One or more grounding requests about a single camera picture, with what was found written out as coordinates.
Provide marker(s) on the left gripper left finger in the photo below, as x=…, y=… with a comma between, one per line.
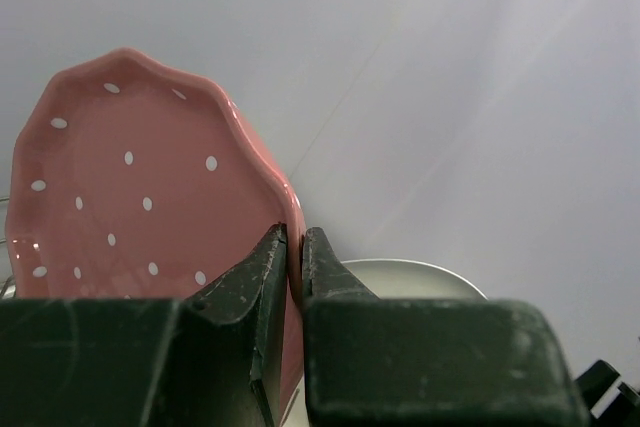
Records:
x=213, y=359

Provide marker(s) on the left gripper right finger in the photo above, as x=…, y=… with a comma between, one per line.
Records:
x=501, y=363

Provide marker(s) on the white oval plate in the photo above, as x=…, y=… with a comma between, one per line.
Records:
x=420, y=279

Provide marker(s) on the pink dotted round plate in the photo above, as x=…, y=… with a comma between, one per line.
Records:
x=133, y=180

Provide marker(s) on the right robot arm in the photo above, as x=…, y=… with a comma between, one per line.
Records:
x=595, y=383

